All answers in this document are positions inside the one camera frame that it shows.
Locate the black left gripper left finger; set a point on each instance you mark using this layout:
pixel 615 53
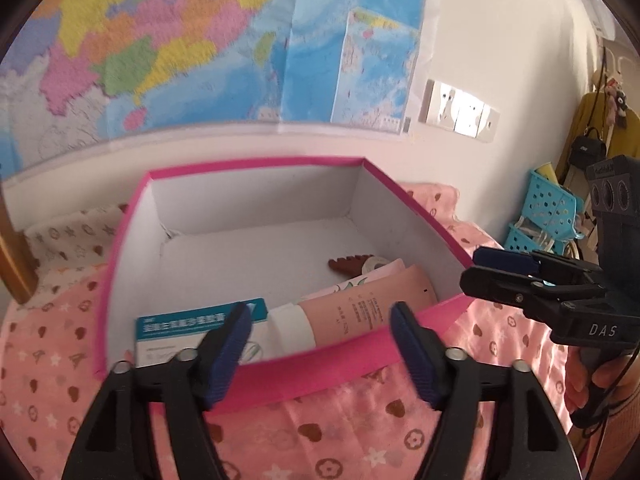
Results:
pixel 116 440

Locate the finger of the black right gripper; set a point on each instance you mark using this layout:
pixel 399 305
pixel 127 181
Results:
pixel 542 266
pixel 521 291

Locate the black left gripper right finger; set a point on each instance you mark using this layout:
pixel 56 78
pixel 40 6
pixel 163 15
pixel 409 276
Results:
pixel 526 439

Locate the teal white medicine box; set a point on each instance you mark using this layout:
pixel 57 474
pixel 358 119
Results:
pixel 160 336

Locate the pink aloe maxam tube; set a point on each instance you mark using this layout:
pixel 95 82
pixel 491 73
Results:
pixel 394 267

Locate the pink white-capped cream tube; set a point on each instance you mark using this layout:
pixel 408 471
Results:
pixel 305 325

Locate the person's right hand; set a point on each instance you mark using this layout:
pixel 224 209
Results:
pixel 578 379

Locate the blue plastic basket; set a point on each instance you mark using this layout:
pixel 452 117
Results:
pixel 548 220

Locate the roll of tape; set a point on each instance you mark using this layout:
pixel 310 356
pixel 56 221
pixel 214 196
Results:
pixel 373 263

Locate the pink patterned tablecloth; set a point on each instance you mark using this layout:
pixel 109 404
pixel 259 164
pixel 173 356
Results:
pixel 368 424

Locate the black handbag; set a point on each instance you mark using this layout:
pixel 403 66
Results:
pixel 587 149

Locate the yellow coat on rack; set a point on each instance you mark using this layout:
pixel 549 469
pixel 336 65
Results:
pixel 608 112

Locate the pink cardboard storage box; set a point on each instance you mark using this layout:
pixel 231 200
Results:
pixel 221 232

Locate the copper travel mug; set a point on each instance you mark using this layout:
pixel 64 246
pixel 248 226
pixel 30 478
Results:
pixel 18 265

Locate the white wall socket panel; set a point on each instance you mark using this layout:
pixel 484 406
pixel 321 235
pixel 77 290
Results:
pixel 457 111

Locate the colourful wall map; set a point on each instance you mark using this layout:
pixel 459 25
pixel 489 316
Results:
pixel 85 72

